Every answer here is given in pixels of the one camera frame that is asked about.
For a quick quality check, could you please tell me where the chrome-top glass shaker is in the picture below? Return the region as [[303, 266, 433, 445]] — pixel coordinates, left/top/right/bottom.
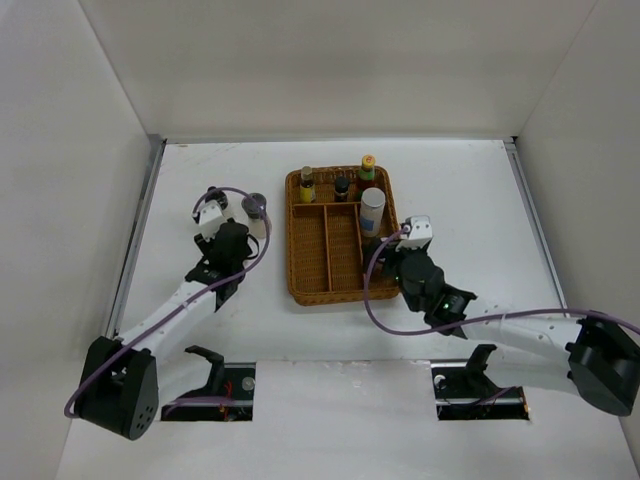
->
[[241, 192, 270, 240]]

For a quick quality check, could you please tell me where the tall silver-lid bead jar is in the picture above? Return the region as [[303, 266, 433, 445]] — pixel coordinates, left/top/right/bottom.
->
[[359, 187, 386, 238]]

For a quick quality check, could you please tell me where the black-stopper glass bottle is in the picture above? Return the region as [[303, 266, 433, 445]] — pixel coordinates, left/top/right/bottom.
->
[[205, 186, 233, 219]]

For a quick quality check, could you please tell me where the yellow-cap brown sauce bottle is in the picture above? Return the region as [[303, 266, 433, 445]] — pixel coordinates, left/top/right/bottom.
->
[[356, 154, 376, 199]]

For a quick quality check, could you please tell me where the small dark-lid pepper shaker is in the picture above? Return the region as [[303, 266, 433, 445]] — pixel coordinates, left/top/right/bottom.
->
[[334, 175, 350, 203]]

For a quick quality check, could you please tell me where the small gold-cap yellow bottle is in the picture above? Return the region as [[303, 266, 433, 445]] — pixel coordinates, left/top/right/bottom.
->
[[299, 166, 316, 204]]

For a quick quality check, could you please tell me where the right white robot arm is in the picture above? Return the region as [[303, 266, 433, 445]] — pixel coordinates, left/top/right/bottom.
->
[[363, 233, 639, 417]]

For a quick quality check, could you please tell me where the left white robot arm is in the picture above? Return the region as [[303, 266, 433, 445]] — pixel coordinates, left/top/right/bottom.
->
[[65, 220, 259, 440]]

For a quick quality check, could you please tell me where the brown wicker divided basket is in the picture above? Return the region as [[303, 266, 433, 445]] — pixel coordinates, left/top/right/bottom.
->
[[284, 165, 409, 307]]

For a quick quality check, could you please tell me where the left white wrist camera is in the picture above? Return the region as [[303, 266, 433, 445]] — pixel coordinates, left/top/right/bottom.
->
[[192, 200, 227, 240]]

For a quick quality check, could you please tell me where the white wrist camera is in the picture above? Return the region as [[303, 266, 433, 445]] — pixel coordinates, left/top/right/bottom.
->
[[192, 200, 227, 240], [395, 215, 434, 252]]

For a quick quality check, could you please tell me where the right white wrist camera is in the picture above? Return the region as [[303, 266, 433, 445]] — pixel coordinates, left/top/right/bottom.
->
[[395, 215, 434, 252]]

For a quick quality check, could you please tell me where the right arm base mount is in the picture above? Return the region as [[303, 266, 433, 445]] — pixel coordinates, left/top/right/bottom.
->
[[431, 344, 529, 421]]

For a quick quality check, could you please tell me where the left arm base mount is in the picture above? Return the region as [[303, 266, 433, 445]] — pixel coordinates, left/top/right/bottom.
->
[[159, 345, 257, 422]]

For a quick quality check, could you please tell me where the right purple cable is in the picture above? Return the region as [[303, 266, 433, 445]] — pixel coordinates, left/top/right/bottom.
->
[[362, 225, 640, 337]]

